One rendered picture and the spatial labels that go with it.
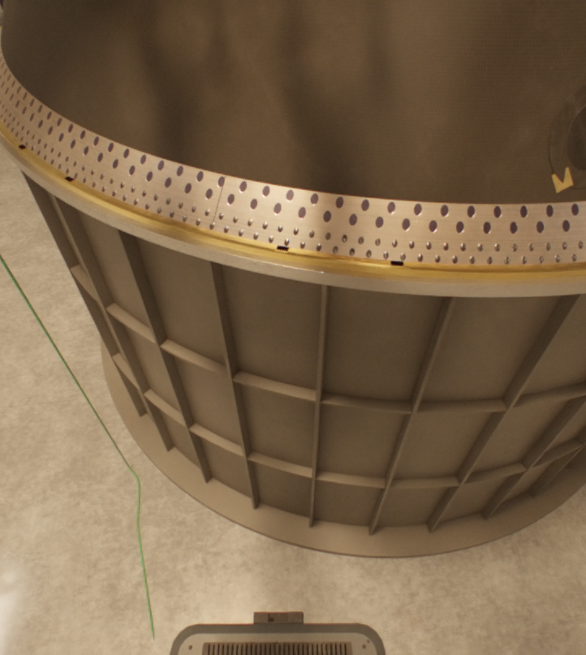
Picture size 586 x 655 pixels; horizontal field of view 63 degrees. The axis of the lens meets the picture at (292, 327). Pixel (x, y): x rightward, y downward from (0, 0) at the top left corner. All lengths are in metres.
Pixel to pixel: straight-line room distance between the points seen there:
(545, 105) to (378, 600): 1.38
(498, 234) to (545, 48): 0.23
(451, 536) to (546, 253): 1.17
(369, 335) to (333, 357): 0.10
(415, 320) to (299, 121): 0.36
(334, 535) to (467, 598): 0.43
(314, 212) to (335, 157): 0.08
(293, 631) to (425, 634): 0.46
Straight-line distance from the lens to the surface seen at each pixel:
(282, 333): 0.90
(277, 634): 1.39
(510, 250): 0.75
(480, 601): 1.75
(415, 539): 1.72
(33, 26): 1.13
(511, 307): 0.85
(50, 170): 0.99
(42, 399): 2.18
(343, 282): 0.70
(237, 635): 1.39
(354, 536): 1.69
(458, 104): 0.73
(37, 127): 1.07
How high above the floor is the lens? 1.63
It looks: 49 degrees down
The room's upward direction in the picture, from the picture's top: 1 degrees counter-clockwise
